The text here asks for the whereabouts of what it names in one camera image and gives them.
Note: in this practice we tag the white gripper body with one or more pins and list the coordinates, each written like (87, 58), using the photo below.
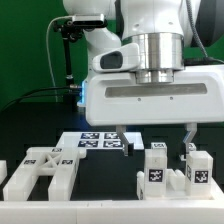
(195, 96)

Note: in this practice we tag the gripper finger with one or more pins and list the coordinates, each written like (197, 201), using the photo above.
(128, 146)
(191, 130)

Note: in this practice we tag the white chair seat part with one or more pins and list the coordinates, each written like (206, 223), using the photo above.
(175, 187)

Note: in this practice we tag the white chair back frame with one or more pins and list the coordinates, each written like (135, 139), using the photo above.
(61, 163)

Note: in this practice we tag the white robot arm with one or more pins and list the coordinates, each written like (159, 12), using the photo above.
(136, 71)

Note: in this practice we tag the white small cube right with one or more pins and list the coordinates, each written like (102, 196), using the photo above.
(192, 146)

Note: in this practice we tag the white small cube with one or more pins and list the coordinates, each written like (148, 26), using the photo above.
(192, 146)
(158, 145)

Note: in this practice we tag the white small cube left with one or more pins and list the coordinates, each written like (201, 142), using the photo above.
(158, 145)

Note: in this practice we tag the white obstacle fence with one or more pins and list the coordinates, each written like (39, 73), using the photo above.
(14, 209)

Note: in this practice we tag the white block at left edge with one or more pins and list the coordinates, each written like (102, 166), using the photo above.
(3, 170)

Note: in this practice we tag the white marker base plate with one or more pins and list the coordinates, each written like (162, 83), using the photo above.
(90, 140)

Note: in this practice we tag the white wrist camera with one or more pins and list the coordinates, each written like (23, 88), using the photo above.
(124, 58)

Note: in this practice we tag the background camera on stand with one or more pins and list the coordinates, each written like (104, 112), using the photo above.
(89, 20)

